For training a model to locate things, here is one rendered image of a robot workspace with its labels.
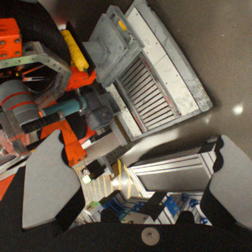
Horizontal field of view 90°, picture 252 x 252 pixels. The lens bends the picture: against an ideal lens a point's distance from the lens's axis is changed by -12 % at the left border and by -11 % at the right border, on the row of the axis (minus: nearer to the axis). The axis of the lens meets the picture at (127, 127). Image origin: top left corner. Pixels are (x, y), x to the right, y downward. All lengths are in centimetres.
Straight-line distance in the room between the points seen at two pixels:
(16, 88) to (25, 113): 12
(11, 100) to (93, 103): 62
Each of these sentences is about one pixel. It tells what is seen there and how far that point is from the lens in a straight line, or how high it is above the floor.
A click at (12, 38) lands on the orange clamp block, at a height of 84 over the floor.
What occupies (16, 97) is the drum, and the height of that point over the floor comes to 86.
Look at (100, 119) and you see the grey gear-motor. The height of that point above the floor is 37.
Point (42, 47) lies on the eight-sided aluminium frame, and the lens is 63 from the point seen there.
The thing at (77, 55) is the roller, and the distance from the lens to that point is 82.
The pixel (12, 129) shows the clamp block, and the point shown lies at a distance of 54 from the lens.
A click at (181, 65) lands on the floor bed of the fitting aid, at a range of 93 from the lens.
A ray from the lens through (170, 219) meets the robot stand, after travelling 72.
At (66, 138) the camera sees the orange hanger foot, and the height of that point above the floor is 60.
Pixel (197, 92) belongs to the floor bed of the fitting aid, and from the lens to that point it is 92.
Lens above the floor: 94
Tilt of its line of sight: 39 degrees down
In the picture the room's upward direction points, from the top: 121 degrees counter-clockwise
